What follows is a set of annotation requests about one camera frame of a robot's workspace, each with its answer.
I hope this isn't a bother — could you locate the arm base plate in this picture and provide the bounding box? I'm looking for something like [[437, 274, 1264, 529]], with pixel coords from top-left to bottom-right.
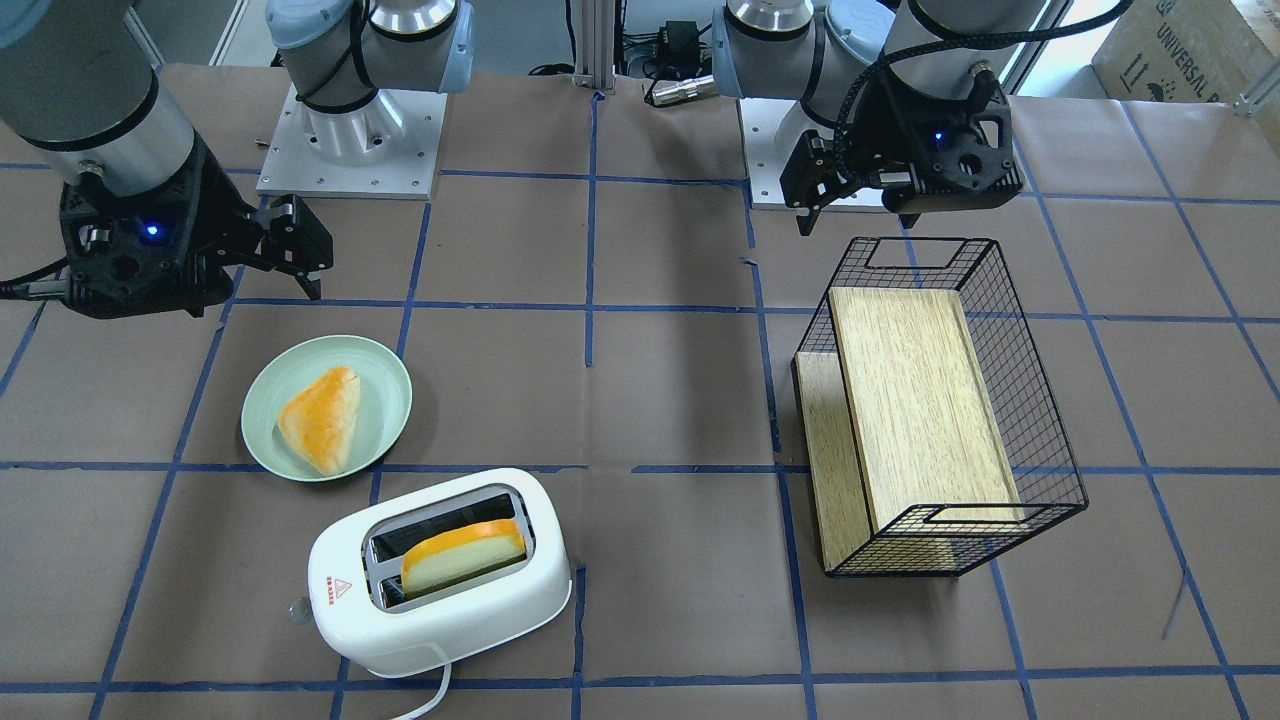
[[739, 97, 891, 211], [257, 88, 449, 201]]

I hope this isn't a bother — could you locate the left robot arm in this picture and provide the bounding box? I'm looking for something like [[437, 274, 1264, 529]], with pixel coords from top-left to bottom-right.
[[710, 1, 1044, 236]]

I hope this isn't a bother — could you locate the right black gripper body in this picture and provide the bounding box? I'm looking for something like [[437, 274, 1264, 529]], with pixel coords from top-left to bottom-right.
[[59, 135, 262, 319]]

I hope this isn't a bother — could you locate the white toaster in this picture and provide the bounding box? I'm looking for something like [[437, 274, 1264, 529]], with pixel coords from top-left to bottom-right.
[[308, 468, 573, 678]]

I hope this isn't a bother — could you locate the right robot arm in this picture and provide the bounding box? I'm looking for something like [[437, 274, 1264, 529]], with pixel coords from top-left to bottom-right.
[[3, 1, 474, 319]]

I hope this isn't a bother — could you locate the bread slice in toaster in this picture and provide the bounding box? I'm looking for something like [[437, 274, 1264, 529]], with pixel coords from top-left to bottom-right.
[[399, 518, 527, 598]]

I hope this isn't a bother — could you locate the black power adapter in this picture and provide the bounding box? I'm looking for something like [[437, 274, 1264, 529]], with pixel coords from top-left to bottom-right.
[[655, 20, 700, 64]]

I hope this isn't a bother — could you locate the light green plate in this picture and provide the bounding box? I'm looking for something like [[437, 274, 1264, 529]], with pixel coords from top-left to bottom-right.
[[239, 334, 413, 482]]

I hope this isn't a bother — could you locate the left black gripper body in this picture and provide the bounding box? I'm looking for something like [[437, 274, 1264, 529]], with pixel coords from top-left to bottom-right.
[[858, 63, 1024, 229]]

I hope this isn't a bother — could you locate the aluminium frame post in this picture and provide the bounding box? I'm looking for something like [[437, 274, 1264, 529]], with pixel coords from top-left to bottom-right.
[[568, 1, 625, 95]]

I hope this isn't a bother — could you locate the cardboard box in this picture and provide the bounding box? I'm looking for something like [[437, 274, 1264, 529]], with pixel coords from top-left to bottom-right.
[[1091, 1, 1279, 102]]

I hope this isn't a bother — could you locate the wooden board insert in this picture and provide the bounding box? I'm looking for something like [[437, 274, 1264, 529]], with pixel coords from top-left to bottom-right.
[[794, 287, 1030, 577]]

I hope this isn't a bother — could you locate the triangular bread on plate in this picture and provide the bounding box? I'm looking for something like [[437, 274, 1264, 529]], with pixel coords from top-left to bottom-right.
[[276, 365, 361, 477]]

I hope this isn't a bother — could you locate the black wire basket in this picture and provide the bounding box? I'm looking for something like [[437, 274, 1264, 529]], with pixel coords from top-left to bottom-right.
[[794, 237, 1089, 578]]

